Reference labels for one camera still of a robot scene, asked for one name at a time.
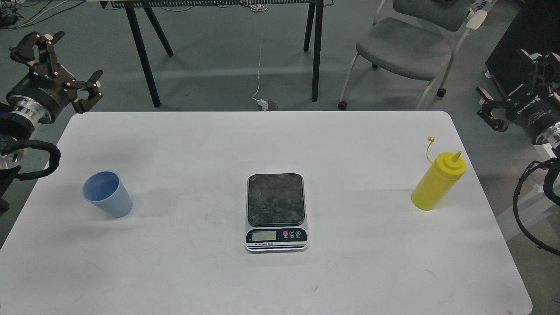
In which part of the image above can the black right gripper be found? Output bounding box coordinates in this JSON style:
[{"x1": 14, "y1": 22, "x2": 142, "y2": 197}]
[{"x1": 476, "y1": 49, "x2": 560, "y2": 145}]

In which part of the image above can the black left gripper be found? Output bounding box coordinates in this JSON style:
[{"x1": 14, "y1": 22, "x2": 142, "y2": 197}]
[{"x1": 7, "y1": 31, "x2": 104, "y2": 124}]

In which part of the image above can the yellow squeeze seasoning bottle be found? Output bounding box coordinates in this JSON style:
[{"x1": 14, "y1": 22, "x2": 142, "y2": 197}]
[{"x1": 411, "y1": 136, "x2": 467, "y2": 211}]

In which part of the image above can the blue ribbed plastic cup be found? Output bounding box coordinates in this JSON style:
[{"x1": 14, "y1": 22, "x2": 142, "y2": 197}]
[{"x1": 82, "y1": 171, "x2": 133, "y2": 218}]

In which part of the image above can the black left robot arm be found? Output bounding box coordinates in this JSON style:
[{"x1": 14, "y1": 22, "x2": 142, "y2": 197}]
[{"x1": 0, "y1": 31, "x2": 103, "y2": 195}]

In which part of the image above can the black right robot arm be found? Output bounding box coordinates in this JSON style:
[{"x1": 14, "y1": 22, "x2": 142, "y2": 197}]
[{"x1": 476, "y1": 49, "x2": 560, "y2": 256}]

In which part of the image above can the digital kitchen scale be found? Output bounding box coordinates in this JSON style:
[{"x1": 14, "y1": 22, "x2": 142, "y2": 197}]
[{"x1": 245, "y1": 173, "x2": 309, "y2": 253}]

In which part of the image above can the black cabinet right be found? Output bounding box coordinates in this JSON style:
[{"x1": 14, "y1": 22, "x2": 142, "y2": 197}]
[{"x1": 485, "y1": 0, "x2": 560, "y2": 96}]

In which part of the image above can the grey office chair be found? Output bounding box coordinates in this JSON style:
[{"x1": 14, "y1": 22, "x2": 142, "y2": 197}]
[{"x1": 338, "y1": 0, "x2": 487, "y2": 110}]

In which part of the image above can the white power plug adapter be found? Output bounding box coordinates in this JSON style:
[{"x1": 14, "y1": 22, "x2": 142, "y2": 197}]
[{"x1": 256, "y1": 98, "x2": 279, "y2": 112}]

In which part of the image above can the black leg background table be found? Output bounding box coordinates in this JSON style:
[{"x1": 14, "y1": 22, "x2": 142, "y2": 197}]
[{"x1": 98, "y1": 0, "x2": 334, "y2": 112}]

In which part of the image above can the floor cables top left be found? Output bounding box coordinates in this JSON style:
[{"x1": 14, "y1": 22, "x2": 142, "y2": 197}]
[{"x1": 0, "y1": 0, "x2": 84, "y2": 30}]

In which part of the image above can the white hanging cable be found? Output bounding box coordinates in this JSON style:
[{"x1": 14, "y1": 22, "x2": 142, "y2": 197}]
[{"x1": 252, "y1": 34, "x2": 263, "y2": 102}]

